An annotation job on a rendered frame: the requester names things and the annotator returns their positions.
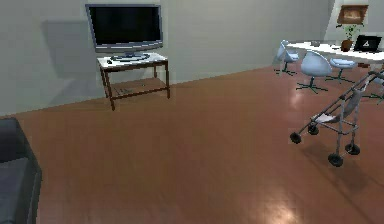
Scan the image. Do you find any white top brown television stand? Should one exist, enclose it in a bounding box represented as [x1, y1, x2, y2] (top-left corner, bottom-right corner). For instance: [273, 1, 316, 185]
[96, 52, 171, 112]

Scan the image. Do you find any pale blue swivel chair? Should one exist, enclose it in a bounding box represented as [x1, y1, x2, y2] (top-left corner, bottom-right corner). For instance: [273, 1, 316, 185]
[273, 39, 300, 77]
[324, 57, 357, 84]
[362, 74, 384, 106]
[295, 50, 334, 95]

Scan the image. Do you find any black flat television set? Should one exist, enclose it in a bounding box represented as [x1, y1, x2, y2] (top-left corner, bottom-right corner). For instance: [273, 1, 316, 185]
[85, 3, 165, 63]

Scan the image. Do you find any grey wheeled stroller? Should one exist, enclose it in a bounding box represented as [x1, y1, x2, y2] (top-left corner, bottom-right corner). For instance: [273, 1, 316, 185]
[289, 70, 384, 168]

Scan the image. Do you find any white long dining table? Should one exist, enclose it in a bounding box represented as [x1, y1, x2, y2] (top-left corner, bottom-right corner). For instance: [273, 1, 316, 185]
[286, 40, 384, 64]

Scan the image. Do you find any green plant in brown pot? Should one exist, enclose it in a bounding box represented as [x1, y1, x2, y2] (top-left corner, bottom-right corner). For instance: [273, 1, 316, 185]
[335, 23, 365, 53]

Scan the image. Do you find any black open laptop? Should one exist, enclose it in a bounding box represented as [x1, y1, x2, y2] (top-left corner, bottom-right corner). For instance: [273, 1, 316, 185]
[353, 34, 383, 54]

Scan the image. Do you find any dark grey sofa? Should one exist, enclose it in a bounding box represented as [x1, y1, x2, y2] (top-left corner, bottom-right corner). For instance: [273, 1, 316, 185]
[0, 117, 43, 224]

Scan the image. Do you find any brown framed wall picture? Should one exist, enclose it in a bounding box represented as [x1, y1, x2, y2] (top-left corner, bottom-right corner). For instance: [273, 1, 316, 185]
[336, 4, 370, 26]

